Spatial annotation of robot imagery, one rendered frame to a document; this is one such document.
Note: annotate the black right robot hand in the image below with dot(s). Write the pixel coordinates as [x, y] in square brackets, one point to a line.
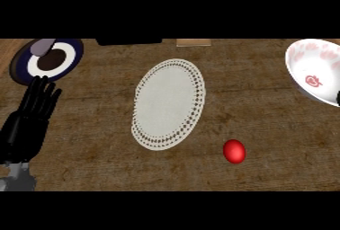
[337, 99]

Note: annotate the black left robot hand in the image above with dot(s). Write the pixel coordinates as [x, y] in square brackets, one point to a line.
[26, 125]

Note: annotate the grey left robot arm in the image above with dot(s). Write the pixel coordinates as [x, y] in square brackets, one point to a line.
[18, 178]

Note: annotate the white bowl with pink print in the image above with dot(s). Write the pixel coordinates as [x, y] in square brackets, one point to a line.
[316, 70]

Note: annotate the grey squash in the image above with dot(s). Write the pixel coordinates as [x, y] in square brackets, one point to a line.
[43, 47]

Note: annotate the white lace placemat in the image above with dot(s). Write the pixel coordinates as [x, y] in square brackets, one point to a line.
[167, 104]

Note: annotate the dark blue and white plate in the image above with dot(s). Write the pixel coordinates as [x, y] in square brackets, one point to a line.
[46, 61]

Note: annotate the red oval vegetable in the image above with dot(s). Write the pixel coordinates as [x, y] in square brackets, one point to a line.
[233, 151]

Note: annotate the pale wooden block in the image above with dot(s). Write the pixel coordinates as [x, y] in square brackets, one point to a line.
[192, 42]

